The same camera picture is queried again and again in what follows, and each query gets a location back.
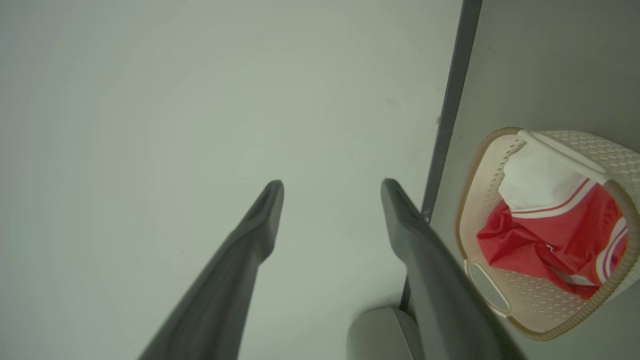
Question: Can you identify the red garment with white trim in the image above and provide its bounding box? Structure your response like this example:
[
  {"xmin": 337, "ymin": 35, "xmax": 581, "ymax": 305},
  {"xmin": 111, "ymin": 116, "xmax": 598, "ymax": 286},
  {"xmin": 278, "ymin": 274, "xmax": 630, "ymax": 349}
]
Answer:
[{"xmin": 476, "ymin": 200, "xmax": 603, "ymax": 301}]

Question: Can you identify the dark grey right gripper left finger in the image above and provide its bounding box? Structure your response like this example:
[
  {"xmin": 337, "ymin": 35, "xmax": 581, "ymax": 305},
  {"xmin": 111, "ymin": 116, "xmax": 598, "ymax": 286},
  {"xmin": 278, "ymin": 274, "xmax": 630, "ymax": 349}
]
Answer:
[{"xmin": 137, "ymin": 179, "xmax": 285, "ymax": 360}]

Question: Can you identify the cream perforated laundry basket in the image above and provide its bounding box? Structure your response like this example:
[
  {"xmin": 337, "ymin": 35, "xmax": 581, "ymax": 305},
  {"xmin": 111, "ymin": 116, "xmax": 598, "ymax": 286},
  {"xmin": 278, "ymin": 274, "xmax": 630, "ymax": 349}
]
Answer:
[{"xmin": 454, "ymin": 126, "xmax": 640, "ymax": 342}]

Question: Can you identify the white and red jersey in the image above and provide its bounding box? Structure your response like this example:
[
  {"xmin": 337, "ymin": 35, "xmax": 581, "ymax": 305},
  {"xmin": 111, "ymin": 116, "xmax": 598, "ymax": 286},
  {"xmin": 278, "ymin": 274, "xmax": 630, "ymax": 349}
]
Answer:
[{"xmin": 498, "ymin": 139, "xmax": 629, "ymax": 282}]

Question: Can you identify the dark baseboard strip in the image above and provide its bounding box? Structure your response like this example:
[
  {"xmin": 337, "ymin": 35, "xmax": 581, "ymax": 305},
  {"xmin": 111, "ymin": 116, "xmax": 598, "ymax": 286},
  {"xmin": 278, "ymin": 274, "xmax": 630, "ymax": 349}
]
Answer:
[{"xmin": 399, "ymin": 0, "xmax": 484, "ymax": 313}]

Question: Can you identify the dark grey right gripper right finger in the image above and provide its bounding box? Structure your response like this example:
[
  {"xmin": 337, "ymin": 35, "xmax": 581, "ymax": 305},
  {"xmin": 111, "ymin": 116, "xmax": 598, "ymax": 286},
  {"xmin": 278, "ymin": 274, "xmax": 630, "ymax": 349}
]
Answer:
[{"xmin": 380, "ymin": 178, "xmax": 507, "ymax": 360}]

